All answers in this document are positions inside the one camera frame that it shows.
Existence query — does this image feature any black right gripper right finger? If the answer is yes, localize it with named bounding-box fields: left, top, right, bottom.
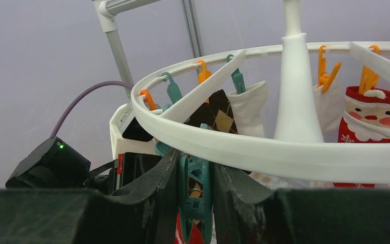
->
left=212, top=164, right=390, bottom=243

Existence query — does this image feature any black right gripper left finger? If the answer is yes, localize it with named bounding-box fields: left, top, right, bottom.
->
left=0, top=149, right=181, bottom=243

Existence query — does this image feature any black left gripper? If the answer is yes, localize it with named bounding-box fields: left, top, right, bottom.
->
left=109, top=152, right=162, bottom=195

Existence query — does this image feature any white round clip hanger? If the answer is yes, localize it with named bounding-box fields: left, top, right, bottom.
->
left=131, top=1, right=390, bottom=184

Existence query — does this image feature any orange clothes clip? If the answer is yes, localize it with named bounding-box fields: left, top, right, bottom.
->
left=140, top=89, right=157, bottom=111
left=317, top=44, right=343, bottom=94

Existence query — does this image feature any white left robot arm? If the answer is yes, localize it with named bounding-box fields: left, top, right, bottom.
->
left=5, top=136, right=161, bottom=195

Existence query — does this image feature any brown argyle sock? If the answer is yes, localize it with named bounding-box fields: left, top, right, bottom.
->
left=184, top=89, right=238, bottom=134

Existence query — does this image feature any red white hanging sock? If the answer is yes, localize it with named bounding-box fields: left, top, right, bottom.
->
left=333, top=85, right=390, bottom=189

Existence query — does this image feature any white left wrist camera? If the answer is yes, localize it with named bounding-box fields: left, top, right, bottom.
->
left=109, top=101, right=157, bottom=159

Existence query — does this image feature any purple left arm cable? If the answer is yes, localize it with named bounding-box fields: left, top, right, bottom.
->
left=49, top=80, right=135, bottom=139

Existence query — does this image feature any silver drying rack frame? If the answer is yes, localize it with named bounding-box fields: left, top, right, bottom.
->
left=93, top=1, right=204, bottom=85

